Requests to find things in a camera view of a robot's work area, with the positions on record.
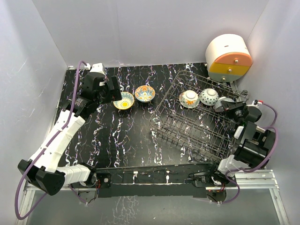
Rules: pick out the grey wire dish rack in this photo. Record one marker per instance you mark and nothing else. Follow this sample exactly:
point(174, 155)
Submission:
point(202, 132)

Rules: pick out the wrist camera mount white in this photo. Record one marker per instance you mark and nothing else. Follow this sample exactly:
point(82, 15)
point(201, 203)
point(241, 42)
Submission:
point(256, 103)
point(97, 68)

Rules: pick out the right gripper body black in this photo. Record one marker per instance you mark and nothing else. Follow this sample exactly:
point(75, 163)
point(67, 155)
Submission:
point(236, 113)

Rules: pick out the aluminium frame rail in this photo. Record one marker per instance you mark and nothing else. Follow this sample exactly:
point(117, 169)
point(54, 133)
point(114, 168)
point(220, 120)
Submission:
point(261, 179)

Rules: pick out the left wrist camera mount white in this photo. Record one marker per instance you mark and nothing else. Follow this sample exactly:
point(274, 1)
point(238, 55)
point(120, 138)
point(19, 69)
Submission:
point(97, 68)

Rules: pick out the blue wave pattern bowl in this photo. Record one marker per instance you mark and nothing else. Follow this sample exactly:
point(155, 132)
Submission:
point(208, 97)

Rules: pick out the white round drawer cabinet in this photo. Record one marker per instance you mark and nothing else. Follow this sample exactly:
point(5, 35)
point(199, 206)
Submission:
point(227, 58)

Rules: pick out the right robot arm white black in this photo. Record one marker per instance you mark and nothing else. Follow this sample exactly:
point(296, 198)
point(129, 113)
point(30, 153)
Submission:
point(253, 145)

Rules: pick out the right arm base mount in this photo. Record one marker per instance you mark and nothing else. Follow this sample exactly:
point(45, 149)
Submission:
point(214, 185)

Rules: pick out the orange blue floral bowl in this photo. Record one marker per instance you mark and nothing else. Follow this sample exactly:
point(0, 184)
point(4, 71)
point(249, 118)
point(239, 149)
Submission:
point(144, 93)

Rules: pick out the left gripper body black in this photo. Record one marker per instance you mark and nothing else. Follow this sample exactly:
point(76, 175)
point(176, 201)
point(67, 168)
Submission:
point(104, 96)

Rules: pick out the orange flower leaf bowl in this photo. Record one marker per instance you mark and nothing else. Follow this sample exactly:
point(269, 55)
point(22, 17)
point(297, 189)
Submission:
point(189, 99)

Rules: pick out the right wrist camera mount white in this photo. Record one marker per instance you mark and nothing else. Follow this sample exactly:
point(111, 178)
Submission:
point(256, 103)

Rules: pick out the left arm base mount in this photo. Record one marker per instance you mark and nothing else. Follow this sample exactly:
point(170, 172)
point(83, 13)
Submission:
point(92, 182)

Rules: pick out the red rim grey pattern bowl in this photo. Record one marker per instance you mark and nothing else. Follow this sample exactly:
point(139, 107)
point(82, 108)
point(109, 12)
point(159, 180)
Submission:
point(218, 107)

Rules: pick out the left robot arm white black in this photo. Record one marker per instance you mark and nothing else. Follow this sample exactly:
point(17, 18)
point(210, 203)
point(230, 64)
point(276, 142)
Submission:
point(42, 170)

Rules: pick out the yellow sun pattern bowl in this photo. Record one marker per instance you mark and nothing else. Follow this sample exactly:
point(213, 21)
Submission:
point(126, 102)

